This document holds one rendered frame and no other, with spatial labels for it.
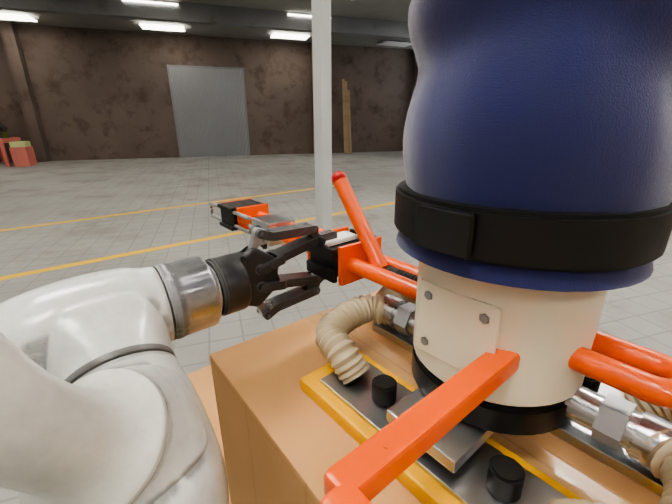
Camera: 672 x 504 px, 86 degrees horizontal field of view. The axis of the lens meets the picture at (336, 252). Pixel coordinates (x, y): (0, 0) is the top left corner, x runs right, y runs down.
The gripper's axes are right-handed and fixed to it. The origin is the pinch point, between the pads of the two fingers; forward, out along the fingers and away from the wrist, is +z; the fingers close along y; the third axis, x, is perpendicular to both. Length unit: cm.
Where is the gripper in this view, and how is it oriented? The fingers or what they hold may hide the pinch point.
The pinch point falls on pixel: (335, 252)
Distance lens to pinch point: 57.3
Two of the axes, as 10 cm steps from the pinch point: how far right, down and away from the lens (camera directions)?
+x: 6.4, 2.7, -7.2
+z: 7.7, -2.3, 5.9
